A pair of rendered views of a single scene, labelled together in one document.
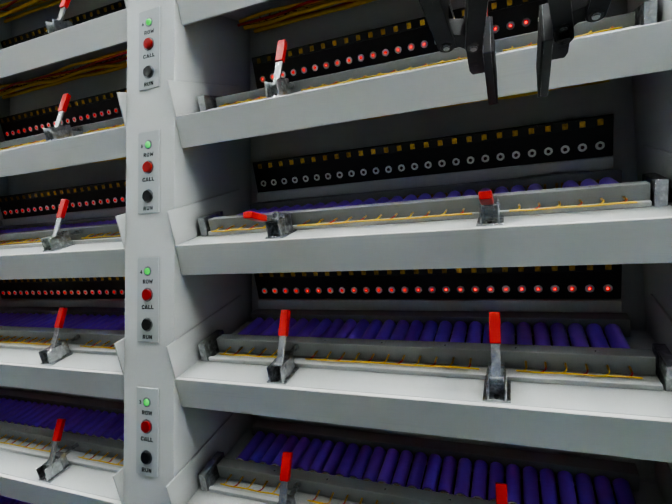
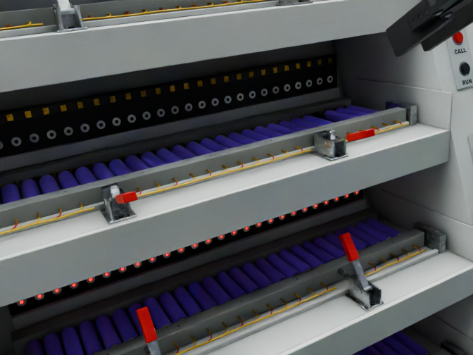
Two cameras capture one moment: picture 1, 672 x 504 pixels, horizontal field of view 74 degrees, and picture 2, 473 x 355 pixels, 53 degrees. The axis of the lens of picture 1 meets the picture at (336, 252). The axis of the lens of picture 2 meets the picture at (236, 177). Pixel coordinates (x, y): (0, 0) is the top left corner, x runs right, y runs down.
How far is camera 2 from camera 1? 38 cm
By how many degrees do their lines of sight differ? 46
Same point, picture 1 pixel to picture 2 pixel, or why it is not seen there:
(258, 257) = (104, 252)
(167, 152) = not seen: outside the picture
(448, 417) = (347, 339)
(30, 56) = not seen: outside the picture
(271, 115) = (77, 55)
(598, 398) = (419, 274)
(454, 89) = (286, 32)
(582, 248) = (398, 164)
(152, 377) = not seen: outside the picture
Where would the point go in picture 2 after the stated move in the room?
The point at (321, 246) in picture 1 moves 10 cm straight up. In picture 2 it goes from (192, 215) to (167, 120)
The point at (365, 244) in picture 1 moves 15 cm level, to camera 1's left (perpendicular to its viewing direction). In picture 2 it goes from (241, 201) to (125, 243)
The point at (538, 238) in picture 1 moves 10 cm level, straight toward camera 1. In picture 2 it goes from (374, 163) to (436, 156)
